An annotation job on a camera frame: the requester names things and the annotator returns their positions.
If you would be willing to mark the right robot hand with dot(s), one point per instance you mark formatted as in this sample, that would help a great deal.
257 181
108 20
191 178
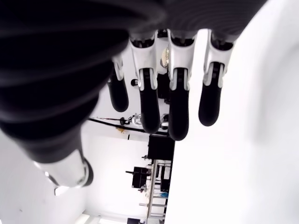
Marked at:
58 70

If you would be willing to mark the black box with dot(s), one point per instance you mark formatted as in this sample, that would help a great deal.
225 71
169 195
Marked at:
161 148

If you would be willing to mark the metal frame rack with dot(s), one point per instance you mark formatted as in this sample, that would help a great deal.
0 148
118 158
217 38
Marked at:
155 186

